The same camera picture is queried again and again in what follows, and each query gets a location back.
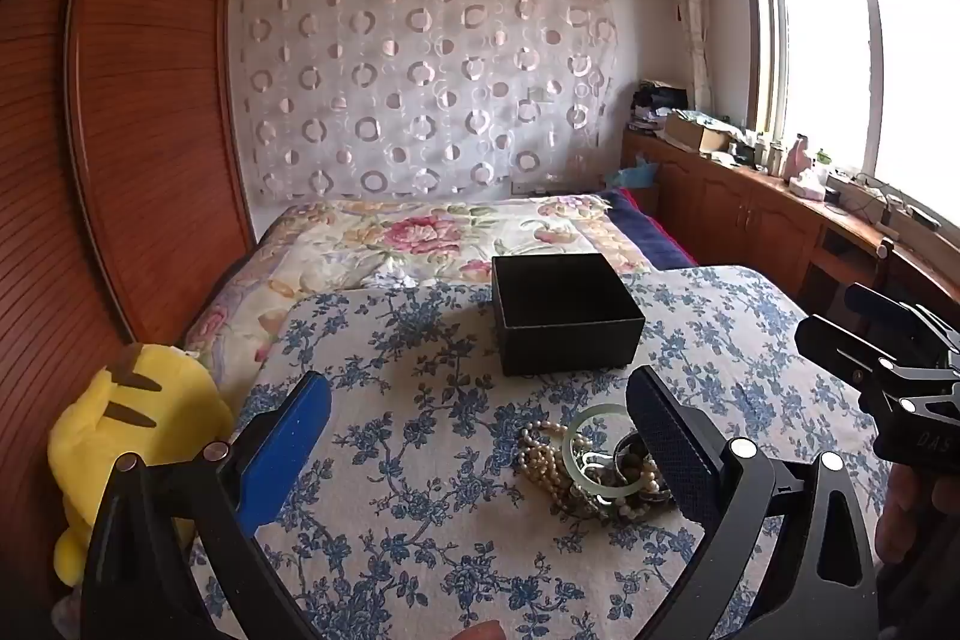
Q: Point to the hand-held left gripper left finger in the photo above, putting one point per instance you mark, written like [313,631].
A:
[289,452]

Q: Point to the pile of dark clothes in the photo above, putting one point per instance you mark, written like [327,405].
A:
[656,104]

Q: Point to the circle patterned wall cloth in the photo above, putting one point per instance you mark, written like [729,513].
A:
[420,85]

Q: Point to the cardboard box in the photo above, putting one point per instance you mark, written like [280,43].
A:
[697,134]

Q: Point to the yellow plush toy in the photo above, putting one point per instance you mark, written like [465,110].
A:
[135,430]

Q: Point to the wooden side cabinet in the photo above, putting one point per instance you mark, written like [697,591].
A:
[735,212]

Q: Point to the teal plastic bag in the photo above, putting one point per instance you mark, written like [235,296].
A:
[639,174]

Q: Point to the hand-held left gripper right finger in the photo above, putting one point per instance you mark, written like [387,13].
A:
[667,452]

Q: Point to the person's right hand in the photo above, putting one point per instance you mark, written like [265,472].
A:
[922,512]

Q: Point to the navy blue blanket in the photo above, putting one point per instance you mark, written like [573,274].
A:
[645,227]

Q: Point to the blue floral bed sheet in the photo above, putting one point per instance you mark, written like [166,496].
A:
[420,460]

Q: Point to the person's left hand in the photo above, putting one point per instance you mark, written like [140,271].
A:
[480,631]

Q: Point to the tissue box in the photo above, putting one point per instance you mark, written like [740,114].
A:
[808,186]

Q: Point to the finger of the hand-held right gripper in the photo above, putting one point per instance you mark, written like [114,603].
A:
[832,340]
[892,310]

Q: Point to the wooden framed window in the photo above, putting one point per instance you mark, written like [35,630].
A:
[862,48]

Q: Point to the pale green jade bangle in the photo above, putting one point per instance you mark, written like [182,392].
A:
[579,460]

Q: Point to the pink bottle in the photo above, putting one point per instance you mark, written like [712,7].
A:
[799,156]

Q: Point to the green capped bottle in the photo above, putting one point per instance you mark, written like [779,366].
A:
[823,162]

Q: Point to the pink floral quilt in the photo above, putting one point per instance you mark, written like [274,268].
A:
[375,242]

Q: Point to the black square box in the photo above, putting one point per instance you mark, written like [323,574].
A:
[562,317]

